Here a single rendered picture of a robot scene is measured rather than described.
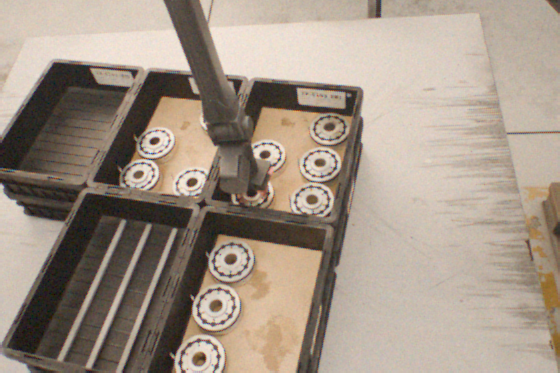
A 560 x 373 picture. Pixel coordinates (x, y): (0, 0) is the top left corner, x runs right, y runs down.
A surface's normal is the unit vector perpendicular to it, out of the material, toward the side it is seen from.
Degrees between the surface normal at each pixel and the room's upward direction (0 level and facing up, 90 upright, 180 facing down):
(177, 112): 0
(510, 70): 0
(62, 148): 0
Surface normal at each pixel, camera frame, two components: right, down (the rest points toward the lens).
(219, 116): -0.10, 0.70
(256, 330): -0.12, -0.58
